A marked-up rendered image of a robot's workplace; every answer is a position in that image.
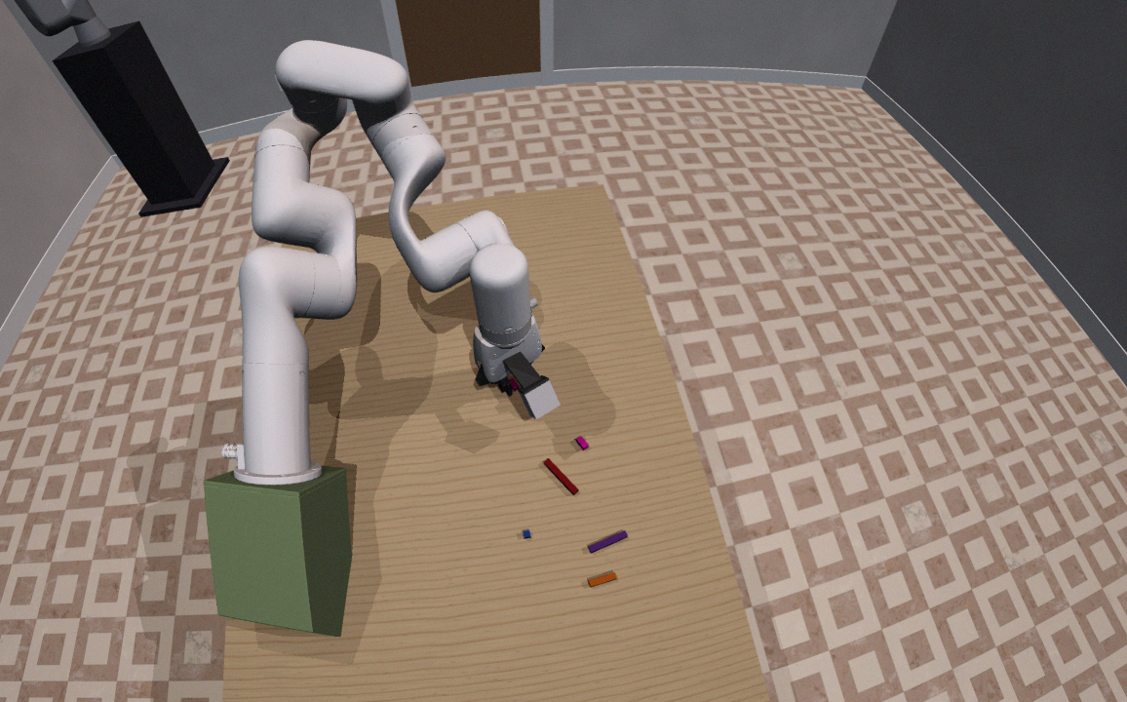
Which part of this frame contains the red rod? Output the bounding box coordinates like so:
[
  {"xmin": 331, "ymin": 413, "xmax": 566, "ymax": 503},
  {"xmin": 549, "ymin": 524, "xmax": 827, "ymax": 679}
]
[{"xmin": 544, "ymin": 457, "xmax": 579, "ymax": 495}]

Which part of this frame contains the orange rod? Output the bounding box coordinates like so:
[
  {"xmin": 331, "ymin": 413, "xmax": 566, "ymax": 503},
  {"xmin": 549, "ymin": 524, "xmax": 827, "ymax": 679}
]
[{"xmin": 588, "ymin": 572, "xmax": 616, "ymax": 587}]

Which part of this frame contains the purple rod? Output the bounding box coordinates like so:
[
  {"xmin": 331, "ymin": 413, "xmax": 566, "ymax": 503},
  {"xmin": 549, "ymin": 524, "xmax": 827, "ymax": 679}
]
[{"xmin": 588, "ymin": 530, "xmax": 628, "ymax": 554}]

